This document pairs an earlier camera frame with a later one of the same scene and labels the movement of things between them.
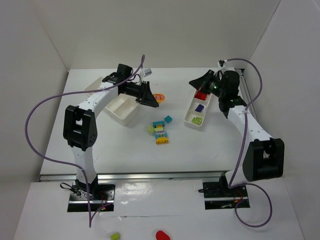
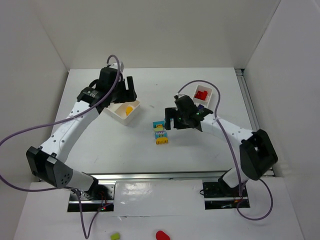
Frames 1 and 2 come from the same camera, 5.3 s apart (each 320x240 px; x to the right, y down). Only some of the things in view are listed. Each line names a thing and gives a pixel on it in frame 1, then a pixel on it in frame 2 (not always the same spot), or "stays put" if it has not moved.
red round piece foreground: (161, 235) stays put
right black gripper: (208, 81) to (172, 115)
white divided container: (123, 109) stays put
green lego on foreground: (115, 236) stays put
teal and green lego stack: (158, 126) stays put
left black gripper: (144, 92) to (125, 94)
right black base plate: (214, 198) stays put
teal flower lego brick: (161, 134) stays put
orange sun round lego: (159, 97) to (128, 110)
